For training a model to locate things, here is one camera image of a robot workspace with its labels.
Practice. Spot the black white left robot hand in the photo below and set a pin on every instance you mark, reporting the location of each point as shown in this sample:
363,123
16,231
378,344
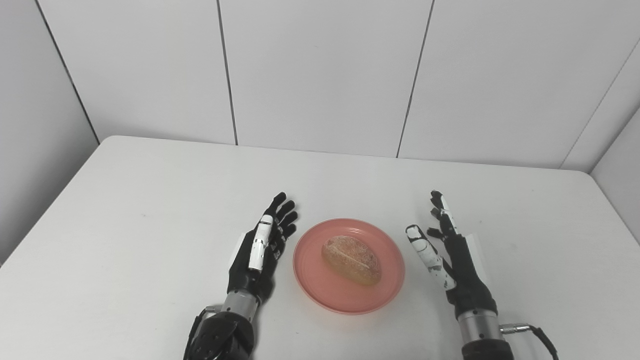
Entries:
245,272

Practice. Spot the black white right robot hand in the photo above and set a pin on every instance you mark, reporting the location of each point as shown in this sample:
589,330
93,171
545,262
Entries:
467,280

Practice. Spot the pink round plate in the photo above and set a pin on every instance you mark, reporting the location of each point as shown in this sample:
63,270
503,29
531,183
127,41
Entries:
390,270

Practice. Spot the brown bread roll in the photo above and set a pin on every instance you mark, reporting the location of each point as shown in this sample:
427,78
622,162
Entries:
351,260

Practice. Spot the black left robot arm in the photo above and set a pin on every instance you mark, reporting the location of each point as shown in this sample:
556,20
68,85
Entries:
227,330

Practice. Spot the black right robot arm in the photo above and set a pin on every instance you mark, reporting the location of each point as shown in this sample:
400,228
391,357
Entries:
482,337

